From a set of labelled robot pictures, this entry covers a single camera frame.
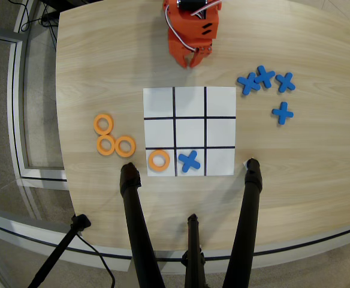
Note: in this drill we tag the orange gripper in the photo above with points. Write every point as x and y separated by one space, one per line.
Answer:
183 51

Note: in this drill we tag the blue foam cross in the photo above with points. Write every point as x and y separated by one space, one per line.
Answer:
285 82
283 113
190 161
247 84
265 76

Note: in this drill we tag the white tic-tac-toe paper board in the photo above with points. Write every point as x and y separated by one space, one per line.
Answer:
190 132

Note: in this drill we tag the small white sticker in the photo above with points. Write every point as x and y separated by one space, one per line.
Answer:
244 164

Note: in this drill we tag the short black tripod leg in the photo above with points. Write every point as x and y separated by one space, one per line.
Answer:
193 249

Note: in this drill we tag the thin black stand pole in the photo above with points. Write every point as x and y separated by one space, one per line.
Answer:
61 249

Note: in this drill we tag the grey metal partition frame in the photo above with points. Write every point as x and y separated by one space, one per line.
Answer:
17 105

